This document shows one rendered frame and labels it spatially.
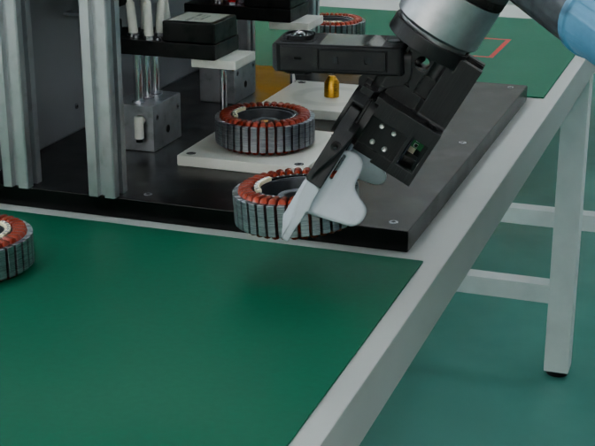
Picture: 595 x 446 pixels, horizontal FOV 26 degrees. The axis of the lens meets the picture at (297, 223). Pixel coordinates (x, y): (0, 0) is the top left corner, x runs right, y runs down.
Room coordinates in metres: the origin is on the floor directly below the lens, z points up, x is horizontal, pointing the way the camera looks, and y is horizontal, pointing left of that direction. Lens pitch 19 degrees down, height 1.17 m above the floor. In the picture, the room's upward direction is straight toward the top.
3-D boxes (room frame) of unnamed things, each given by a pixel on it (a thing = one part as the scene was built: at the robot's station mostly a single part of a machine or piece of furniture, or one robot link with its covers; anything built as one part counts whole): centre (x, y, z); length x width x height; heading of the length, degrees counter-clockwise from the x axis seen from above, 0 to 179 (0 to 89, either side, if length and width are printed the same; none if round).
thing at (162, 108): (1.45, 0.17, 0.80); 0.07 x 0.05 x 0.06; 160
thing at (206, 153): (1.40, 0.04, 0.78); 0.15 x 0.15 x 0.01; 70
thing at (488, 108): (1.52, 0.01, 0.76); 0.64 x 0.47 x 0.02; 160
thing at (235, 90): (1.68, 0.09, 0.80); 0.07 x 0.05 x 0.06; 160
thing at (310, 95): (1.63, -0.04, 0.78); 0.15 x 0.15 x 0.01; 70
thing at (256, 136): (1.40, 0.04, 0.80); 0.11 x 0.11 x 0.04
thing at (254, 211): (1.09, 0.00, 0.82); 0.11 x 0.11 x 0.04
